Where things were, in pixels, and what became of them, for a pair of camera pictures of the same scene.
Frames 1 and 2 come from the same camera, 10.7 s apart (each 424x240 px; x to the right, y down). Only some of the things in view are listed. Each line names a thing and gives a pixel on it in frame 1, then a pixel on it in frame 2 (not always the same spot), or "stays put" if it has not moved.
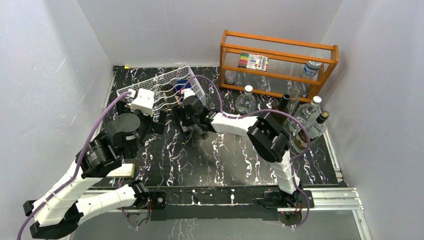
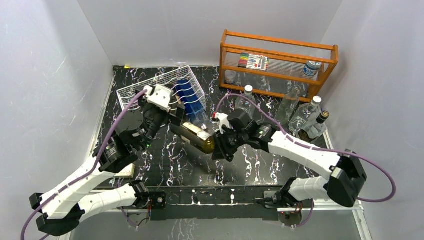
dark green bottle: (281, 105) → (195, 136)
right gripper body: (189, 120) → (241, 137)
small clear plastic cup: (230, 76) stays put
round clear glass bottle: (246, 103) stays put
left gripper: (156, 126) stays put
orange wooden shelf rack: (283, 68) stays put
